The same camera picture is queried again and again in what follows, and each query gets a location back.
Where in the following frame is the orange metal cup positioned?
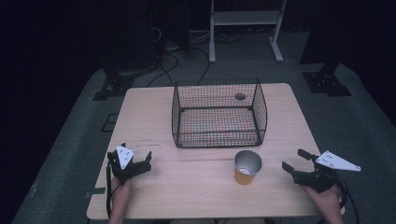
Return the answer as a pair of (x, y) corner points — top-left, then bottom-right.
(233, 149), (263, 187)

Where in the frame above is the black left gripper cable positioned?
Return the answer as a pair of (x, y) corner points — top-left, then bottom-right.
(105, 159), (114, 218)

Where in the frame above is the person's right hand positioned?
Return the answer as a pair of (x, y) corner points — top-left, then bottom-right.
(303, 183), (343, 214)

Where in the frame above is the black stand base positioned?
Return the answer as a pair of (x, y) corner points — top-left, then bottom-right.
(92, 65), (135, 103)
(301, 61), (353, 98)

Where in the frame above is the black wire basket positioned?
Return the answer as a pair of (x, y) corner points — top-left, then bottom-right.
(171, 77), (269, 149)

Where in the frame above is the white metal table frame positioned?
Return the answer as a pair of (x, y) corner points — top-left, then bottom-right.
(207, 0), (290, 64)

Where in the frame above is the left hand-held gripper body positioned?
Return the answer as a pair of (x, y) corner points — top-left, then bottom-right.
(109, 145), (148, 187)

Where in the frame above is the person's left hand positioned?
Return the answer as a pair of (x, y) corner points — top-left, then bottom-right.
(110, 176), (133, 207)

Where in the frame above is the dark tape strip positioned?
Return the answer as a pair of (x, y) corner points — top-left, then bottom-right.
(84, 187), (106, 200)

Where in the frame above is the bundle of floor cables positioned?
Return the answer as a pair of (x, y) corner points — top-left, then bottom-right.
(145, 25), (247, 89)

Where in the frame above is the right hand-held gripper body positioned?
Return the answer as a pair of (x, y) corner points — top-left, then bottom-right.
(291, 149), (362, 193)

